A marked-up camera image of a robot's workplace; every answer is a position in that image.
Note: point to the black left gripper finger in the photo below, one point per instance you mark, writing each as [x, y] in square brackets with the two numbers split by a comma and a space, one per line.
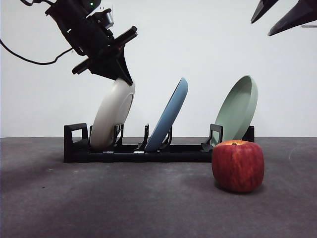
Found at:
[104, 68]
[122, 69]

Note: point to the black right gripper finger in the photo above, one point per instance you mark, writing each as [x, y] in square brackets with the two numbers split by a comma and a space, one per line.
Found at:
[299, 15]
[263, 7]

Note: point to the pale cream round plate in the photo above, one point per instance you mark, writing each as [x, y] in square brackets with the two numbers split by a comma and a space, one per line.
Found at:
[109, 116]

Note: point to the red apple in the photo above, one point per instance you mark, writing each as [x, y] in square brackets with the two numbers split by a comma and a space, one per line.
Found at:
[237, 166]

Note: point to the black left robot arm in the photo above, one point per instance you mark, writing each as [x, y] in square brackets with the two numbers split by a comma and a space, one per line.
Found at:
[71, 5]

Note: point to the blue round plate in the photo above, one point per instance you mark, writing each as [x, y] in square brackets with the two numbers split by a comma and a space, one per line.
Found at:
[171, 111]

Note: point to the black plastic plate rack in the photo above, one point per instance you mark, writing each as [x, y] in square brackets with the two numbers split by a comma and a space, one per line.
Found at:
[173, 155]

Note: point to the pale green round plate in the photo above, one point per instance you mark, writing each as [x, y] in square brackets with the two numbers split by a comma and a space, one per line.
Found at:
[235, 111]

